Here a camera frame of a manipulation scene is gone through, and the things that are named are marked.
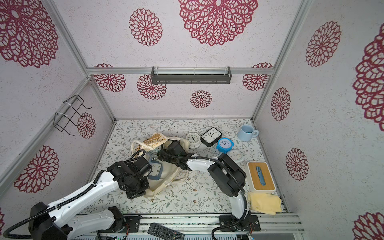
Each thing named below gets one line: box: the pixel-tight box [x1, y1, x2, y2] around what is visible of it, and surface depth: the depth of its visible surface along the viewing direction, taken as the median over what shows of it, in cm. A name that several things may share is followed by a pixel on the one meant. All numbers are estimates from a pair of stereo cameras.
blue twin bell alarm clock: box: [216, 137, 235, 154], surface depth 105 cm
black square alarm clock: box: [200, 127, 222, 147], surface depth 108 cm
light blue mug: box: [237, 124, 259, 142], surface depth 109 cm
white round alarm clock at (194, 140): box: [186, 132, 202, 150], surface depth 105 cm
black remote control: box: [147, 222, 185, 240], surface depth 71 cm
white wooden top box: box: [246, 161, 276, 194], surface depth 86 cm
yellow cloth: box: [247, 192, 282, 216], surface depth 81 cm
